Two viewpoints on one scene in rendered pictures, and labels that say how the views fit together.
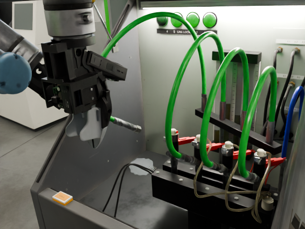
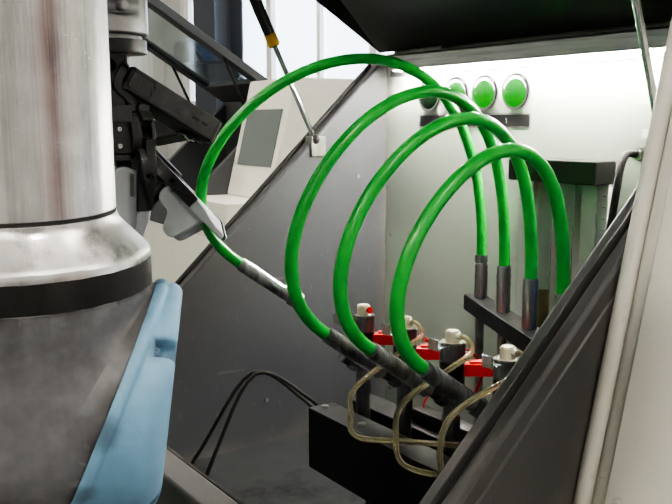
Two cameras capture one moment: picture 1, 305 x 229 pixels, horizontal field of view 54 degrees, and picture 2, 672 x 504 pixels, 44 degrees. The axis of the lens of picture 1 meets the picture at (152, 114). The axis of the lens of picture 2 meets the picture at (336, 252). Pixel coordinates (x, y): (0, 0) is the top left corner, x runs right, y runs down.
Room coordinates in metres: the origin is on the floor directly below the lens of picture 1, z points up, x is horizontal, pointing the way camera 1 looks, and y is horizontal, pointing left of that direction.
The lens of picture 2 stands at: (-0.20, -0.37, 1.33)
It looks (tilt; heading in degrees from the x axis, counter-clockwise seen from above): 9 degrees down; 20
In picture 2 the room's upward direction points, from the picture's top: straight up
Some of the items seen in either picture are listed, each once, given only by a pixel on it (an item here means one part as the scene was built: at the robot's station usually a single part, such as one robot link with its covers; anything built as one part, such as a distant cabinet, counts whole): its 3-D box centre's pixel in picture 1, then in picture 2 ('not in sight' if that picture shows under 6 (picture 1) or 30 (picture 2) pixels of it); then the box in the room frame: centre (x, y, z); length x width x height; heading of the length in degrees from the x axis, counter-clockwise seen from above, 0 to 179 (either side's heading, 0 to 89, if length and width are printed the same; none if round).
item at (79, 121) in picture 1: (79, 127); not in sight; (0.51, 0.14, 1.25); 0.06 x 0.03 x 0.09; 145
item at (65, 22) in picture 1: (72, 23); (109, 18); (0.51, 0.12, 1.44); 0.08 x 0.08 x 0.05
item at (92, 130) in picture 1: (91, 131); (117, 213); (0.50, 0.11, 1.25); 0.06 x 0.03 x 0.09; 145
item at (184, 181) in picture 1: (211, 204); (425, 500); (0.69, -0.15, 0.91); 0.34 x 0.10 x 0.15; 55
